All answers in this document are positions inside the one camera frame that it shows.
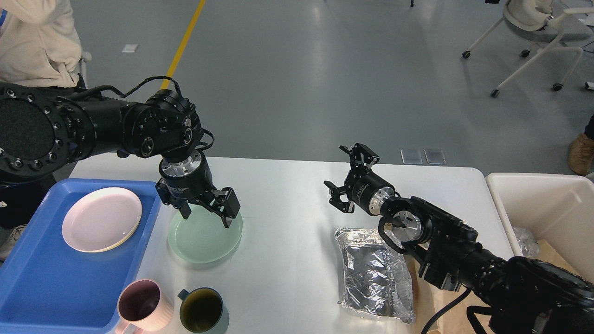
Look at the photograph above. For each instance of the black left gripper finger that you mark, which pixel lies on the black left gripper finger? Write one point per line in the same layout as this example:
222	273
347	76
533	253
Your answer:
168	198
222	202

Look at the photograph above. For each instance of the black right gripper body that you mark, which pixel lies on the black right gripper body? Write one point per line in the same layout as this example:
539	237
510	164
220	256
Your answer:
370	191

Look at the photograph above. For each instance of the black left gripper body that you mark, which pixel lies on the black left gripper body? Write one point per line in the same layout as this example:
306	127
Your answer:
189	178

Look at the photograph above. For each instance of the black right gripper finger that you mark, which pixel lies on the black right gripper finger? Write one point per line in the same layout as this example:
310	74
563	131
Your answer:
362	158
336	193

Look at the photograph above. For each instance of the pink ceramic mug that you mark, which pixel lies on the pink ceramic mug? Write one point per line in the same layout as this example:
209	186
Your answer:
143	305

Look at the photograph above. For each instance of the dark green ceramic mug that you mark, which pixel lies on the dark green ceramic mug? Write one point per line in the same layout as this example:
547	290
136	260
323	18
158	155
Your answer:
203	311

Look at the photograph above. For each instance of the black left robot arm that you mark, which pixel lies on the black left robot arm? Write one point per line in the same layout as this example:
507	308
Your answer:
42	132

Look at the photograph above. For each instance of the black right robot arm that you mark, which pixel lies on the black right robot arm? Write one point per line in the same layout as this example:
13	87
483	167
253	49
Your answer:
521	295

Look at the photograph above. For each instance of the left floor socket plate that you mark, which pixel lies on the left floor socket plate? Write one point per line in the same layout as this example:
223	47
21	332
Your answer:
411	157

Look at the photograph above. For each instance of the floor socket plate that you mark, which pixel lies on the floor socket plate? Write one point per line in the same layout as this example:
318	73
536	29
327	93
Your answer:
435	156
411	157

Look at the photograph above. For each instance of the green ceramic plate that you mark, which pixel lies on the green ceramic plate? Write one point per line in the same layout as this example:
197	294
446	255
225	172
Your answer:
202	238

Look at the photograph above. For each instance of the right floor socket plate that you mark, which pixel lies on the right floor socket plate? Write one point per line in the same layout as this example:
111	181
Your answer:
435	156

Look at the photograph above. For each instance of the pink ceramic plate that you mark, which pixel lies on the pink ceramic plate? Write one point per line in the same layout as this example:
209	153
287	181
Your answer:
102	220

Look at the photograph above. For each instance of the silver foil bag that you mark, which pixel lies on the silver foil bag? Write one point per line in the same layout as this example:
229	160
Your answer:
376	279

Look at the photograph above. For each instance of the blue plastic tray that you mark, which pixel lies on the blue plastic tray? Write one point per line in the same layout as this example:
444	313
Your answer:
49	288

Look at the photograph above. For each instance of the white chair near person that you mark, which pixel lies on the white chair near person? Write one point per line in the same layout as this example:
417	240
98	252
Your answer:
86	57

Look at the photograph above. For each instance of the white plastic bin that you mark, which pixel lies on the white plastic bin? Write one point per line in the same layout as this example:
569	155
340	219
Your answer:
556	208

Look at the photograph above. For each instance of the person in cream sweater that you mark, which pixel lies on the person in cream sweater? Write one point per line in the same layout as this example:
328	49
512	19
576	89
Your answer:
40	47

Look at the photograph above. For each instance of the white office chair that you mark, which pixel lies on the white office chair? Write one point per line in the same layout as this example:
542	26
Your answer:
548	28

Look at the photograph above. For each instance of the brown boot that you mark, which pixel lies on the brown boot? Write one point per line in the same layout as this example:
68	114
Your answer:
580	155

